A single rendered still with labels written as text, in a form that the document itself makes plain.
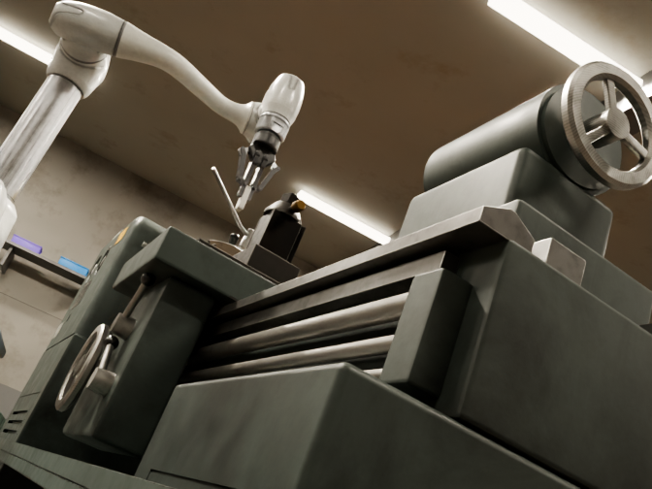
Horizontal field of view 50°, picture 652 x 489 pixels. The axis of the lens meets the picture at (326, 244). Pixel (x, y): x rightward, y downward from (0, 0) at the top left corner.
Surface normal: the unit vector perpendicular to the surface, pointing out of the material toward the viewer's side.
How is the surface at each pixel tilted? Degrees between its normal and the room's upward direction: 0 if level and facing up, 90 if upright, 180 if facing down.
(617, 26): 180
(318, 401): 90
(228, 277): 90
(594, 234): 90
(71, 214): 90
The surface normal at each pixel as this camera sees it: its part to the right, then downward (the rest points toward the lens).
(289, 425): -0.81, -0.48
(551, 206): 0.48, -0.21
